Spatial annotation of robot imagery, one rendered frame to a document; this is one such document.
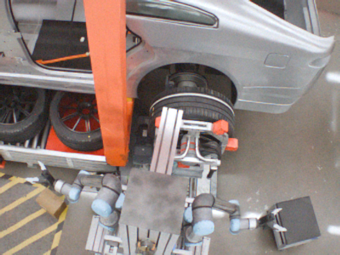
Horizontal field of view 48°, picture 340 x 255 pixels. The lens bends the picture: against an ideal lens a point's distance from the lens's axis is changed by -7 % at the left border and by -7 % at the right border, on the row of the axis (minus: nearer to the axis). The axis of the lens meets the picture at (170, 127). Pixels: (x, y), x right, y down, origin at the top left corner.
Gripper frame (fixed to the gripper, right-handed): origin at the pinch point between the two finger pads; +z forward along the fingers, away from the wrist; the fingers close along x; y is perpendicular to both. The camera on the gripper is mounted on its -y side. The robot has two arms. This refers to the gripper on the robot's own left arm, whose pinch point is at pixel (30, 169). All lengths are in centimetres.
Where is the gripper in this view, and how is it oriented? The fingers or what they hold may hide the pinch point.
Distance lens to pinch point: 262.6
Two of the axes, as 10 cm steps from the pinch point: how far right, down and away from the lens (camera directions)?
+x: 4.0, -7.3, 5.6
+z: -9.1, -4.0, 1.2
